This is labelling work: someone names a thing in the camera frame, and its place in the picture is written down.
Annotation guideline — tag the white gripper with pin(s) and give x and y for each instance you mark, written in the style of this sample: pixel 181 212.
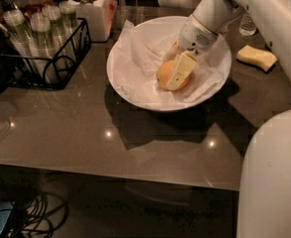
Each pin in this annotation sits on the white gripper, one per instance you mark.
pixel 194 37

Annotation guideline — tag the orange fruit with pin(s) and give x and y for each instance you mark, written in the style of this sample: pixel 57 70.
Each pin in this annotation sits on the orange fruit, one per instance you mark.
pixel 163 73

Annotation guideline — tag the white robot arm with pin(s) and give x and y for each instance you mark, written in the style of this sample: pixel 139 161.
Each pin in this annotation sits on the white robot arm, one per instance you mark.
pixel 264 202

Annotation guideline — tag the white bowl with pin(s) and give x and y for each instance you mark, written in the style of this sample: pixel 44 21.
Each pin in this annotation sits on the white bowl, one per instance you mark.
pixel 118 73

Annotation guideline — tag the white paper liner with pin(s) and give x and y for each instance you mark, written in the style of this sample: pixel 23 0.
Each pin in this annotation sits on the white paper liner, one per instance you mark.
pixel 141 57

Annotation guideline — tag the clear water bottle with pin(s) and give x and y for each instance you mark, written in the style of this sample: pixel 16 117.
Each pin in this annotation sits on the clear water bottle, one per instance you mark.
pixel 246 26

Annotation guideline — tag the yellow sponge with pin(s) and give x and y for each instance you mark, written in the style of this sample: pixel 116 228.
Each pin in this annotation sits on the yellow sponge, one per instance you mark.
pixel 260 58

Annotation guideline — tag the white lidded jar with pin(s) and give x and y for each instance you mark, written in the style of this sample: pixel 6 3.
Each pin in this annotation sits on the white lidded jar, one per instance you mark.
pixel 99 15

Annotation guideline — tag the plastic cup stack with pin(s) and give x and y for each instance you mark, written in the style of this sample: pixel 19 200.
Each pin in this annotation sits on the plastic cup stack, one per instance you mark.
pixel 21 36
pixel 43 47
pixel 53 13
pixel 70 22

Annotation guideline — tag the black wire rack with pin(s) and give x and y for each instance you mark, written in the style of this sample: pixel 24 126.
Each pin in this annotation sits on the black wire rack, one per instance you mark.
pixel 24 78

